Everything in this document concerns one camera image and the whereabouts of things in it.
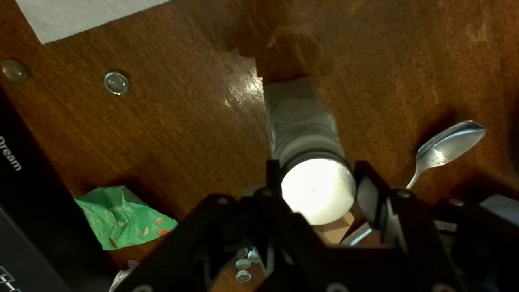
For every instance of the flat black pad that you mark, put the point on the flat black pad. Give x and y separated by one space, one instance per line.
500 208

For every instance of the brown cork stopper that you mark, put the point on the brown cork stopper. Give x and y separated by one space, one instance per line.
294 54

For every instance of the silver spoon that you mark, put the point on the silver spoon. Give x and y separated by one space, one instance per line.
448 143

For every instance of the white cloth mat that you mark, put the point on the white cloth mat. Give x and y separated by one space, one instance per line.
81 16

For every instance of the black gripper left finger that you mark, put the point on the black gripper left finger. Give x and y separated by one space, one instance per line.
274 183

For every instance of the round silver lid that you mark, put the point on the round silver lid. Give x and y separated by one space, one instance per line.
318 188

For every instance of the glass shaker container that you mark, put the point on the glass shaker container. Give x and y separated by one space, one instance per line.
305 123

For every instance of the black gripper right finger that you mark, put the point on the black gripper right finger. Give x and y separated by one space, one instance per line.
373 195

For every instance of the white crumpled tissue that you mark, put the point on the white crumpled tissue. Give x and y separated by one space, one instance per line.
122 277

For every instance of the clear glass bead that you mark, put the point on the clear glass bead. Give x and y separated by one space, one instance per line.
117 83
15 70

